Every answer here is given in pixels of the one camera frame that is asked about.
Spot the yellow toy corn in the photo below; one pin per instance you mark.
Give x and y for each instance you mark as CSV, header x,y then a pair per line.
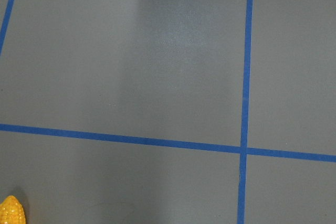
x,y
12,211

